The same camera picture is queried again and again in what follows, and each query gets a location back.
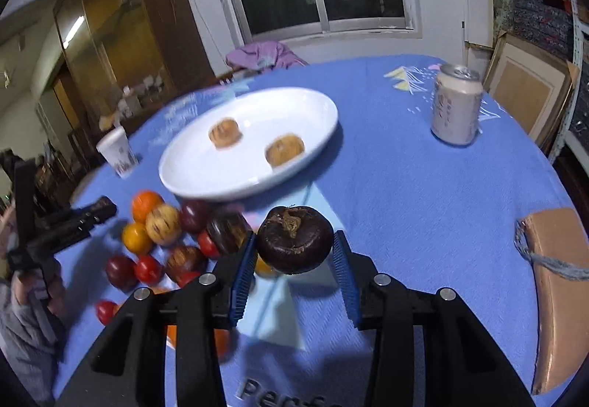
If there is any large orange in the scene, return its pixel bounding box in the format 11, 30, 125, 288
131, 190, 165, 224

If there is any yellow orange tomato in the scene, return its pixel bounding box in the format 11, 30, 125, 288
122, 222, 154, 256

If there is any dark red plum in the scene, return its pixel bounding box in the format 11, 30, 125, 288
180, 200, 212, 234
105, 255, 138, 291

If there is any striped yellow apple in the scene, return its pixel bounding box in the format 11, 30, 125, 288
145, 203, 182, 246

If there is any red cherry tomato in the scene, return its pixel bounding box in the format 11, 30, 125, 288
197, 231, 221, 260

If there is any dark brown mangosteen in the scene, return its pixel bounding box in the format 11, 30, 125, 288
255, 206, 334, 275

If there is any left hand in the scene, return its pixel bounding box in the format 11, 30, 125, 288
1, 203, 66, 317

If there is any white paper cup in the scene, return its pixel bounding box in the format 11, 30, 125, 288
96, 126, 139, 179

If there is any dark striped fruit lower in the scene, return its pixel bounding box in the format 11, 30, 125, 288
165, 245, 209, 283

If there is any dark striped fruit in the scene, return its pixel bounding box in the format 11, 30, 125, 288
206, 210, 251, 255
165, 245, 209, 283

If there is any white oval plate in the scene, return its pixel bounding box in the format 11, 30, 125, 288
159, 87, 338, 201

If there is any tan bumpy fruit left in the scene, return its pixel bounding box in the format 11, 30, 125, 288
209, 118, 241, 149

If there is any tan bumpy fruit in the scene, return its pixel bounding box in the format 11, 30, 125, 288
209, 118, 241, 149
265, 134, 304, 168

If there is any blue patterned tablecloth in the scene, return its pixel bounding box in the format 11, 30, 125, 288
55, 55, 571, 406

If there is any brown leather pouch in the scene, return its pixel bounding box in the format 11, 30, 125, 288
514, 207, 588, 395

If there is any wooden chair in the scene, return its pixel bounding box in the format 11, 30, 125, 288
215, 68, 260, 85

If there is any wooden cabinet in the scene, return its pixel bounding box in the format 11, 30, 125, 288
54, 0, 215, 131

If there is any tan bumpy fruit right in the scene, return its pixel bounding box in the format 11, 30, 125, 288
265, 134, 304, 168

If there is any purple cloth on chair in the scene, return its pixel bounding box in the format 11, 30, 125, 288
226, 41, 307, 72

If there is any white beverage can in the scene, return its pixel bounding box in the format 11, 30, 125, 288
430, 64, 484, 147

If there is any shelf with fabric boxes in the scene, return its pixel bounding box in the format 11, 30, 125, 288
492, 0, 582, 159

